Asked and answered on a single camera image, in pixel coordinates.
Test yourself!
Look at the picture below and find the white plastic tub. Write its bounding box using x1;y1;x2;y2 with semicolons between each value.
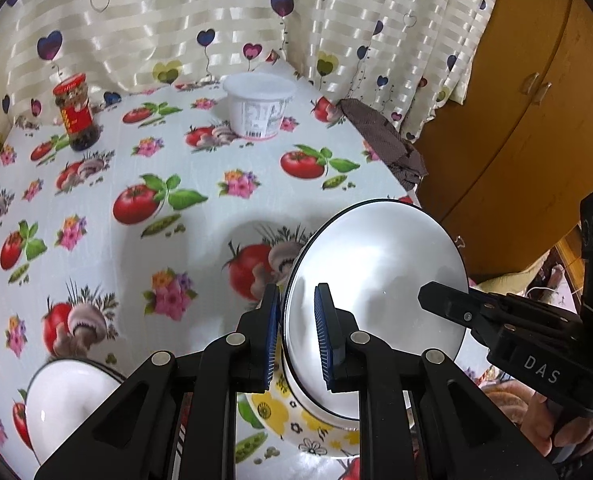
224;72;297;140

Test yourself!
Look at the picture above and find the red-label sauce jar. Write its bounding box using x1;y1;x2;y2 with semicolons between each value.
52;72;102;153

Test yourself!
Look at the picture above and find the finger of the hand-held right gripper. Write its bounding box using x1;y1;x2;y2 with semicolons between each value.
417;281;507;346

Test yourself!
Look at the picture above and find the white ribbed bowl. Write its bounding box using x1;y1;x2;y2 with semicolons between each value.
280;199;469;422
25;358;130;467

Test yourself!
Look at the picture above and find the wooden cabinet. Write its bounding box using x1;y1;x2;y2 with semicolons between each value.
413;0;593;281

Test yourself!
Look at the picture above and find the person's right hand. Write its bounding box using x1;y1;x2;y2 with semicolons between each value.
519;390;593;461

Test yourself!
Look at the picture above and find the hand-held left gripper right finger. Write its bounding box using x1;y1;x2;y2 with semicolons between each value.
313;282;559;480

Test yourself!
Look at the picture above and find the fruit-print tablecloth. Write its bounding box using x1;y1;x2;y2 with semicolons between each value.
0;77;477;480

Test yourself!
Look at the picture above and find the cream heart-print curtain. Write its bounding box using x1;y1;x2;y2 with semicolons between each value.
0;0;507;156

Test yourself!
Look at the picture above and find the brown dotted cloth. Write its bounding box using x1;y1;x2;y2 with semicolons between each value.
339;98;427;192

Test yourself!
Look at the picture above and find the cream bedding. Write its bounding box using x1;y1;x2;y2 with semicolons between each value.
469;252;584;306

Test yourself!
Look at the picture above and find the yellow floral bowl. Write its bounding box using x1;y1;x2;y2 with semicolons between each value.
245;360;364;461

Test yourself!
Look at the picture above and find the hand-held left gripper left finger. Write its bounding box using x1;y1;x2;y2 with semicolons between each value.
34;282;282;480

